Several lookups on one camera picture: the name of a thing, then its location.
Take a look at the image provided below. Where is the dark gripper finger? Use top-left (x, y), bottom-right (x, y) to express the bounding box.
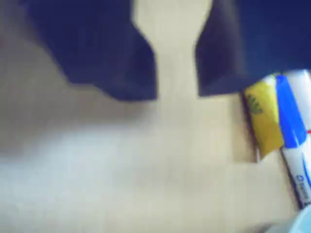
top-left (24, 0), bottom-right (157, 101)
top-left (195, 0), bottom-right (311, 98)

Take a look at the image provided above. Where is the white and blue packet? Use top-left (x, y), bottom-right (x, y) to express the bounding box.
top-left (276, 69), bottom-right (311, 209)

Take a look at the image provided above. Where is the light green bowl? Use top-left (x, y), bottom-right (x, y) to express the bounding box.
top-left (289, 206), bottom-right (311, 233)

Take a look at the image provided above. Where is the yellow sachet stick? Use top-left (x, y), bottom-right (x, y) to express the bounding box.
top-left (242, 75), bottom-right (285, 163)

